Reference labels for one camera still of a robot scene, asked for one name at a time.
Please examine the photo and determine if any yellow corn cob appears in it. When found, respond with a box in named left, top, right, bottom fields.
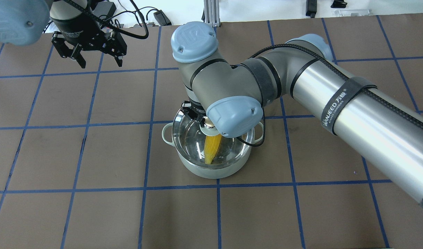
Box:
left=204, top=134, right=222, bottom=164

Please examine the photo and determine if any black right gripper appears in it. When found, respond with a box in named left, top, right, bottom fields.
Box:
left=181, top=100, right=206, bottom=122

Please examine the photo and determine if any aluminium frame post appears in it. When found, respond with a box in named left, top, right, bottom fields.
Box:
left=203, top=0, right=221, bottom=27

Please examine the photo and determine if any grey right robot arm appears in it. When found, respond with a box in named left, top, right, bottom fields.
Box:
left=171, top=21, right=423, bottom=208

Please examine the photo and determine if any pale green cooking pot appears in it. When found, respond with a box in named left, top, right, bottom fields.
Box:
left=161, top=118, right=264, bottom=179

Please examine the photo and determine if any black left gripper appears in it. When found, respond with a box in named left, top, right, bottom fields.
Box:
left=52, top=21, right=127, bottom=69

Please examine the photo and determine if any black power adapter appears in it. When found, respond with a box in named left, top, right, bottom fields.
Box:
left=153, top=10, right=172, bottom=26

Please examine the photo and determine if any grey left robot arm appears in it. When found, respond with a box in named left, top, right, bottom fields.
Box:
left=0, top=0, right=149, bottom=127

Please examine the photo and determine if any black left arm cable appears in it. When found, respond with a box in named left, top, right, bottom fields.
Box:
left=64, top=0, right=160, bottom=39

